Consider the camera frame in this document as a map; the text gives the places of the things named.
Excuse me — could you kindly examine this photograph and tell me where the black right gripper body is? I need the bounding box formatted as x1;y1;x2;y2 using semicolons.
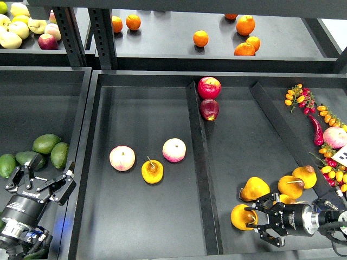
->
268;203;314;237

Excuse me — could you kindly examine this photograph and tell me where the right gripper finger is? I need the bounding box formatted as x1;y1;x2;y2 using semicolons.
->
253;223;287;248
245;192;280;214

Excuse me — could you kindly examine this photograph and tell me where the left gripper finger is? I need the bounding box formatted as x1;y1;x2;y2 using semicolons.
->
50;161;76;206
4;154;42;193

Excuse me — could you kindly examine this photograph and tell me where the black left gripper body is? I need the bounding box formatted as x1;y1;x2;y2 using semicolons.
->
1;177;52;230

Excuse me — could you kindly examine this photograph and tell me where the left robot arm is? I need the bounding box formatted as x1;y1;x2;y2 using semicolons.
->
1;155;76;259

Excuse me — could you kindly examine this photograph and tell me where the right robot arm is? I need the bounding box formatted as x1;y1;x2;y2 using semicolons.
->
243;192;346;258

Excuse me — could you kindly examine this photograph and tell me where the yellow pear lying right tray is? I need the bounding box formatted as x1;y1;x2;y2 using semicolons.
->
239;177;271;202

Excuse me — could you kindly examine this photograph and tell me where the yellow pear behind gripper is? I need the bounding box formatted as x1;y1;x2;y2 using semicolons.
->
273;194;297;205

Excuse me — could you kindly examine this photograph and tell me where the green avocado far left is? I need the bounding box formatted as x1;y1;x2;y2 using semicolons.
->
0;154;17;179

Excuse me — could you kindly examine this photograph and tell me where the dark green avocado under gripper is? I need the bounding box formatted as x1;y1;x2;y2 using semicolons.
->
15;151;46;170

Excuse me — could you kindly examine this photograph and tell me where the yellow pear low right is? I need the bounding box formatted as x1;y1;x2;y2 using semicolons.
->
278;175;305;199

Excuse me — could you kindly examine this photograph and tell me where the green avocado upright left tray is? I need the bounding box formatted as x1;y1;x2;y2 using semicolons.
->
50;142;69;169

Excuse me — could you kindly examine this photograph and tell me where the green avocado bottom left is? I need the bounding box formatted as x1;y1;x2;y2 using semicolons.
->
24;248;49;260

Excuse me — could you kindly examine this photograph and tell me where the green avocado top left tray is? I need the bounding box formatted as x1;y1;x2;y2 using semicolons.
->
32;134;61;154

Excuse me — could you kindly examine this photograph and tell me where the yellow pear with stem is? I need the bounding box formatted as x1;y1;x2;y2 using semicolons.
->
141;157;164;184

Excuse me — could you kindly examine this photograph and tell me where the pink apple left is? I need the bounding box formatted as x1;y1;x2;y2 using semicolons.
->
109;146;136;172

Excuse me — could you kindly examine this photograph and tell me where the pink apple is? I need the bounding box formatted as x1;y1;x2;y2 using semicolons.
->
323;127;346;149
162;138;187;163
109;146;136;172

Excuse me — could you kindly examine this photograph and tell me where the red chili pepper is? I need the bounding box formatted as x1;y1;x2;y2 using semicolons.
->
308;114;324;146

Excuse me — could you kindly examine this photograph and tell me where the black left tray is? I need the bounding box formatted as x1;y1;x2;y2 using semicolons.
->
1;67;92;259

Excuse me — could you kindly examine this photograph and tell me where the black tray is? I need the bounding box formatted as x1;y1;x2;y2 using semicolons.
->
58;71;346;259
1;67;92;259

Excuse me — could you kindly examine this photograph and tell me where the pink apple far right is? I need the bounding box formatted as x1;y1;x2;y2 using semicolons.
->
323;127;346;149

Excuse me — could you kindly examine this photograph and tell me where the black centre tray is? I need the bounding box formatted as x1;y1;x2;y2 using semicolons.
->
58;71;346;259

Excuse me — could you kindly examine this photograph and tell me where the dark red apple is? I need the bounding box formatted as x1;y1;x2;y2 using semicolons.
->
200;99;220;121

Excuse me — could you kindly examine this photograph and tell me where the cherry tomato bunch top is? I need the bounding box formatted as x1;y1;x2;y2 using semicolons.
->
284;83;316;115

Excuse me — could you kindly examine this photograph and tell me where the bright red apple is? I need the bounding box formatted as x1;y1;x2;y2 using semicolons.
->
197;76;221;99

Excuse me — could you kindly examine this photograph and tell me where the red apple on shelf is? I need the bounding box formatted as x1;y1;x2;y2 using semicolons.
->
38;34;58;50

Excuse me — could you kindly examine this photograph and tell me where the orange front right shelf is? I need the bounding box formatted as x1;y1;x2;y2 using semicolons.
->
234;42;255;56

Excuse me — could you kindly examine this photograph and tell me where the orange centre shelf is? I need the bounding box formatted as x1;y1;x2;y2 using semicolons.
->
192;30;209;48

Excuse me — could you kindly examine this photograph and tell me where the large orange right shelf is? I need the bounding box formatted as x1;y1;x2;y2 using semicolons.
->
236;15;255;36

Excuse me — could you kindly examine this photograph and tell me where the orange leftmost shelf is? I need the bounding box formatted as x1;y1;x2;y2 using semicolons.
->
111;16;123;34

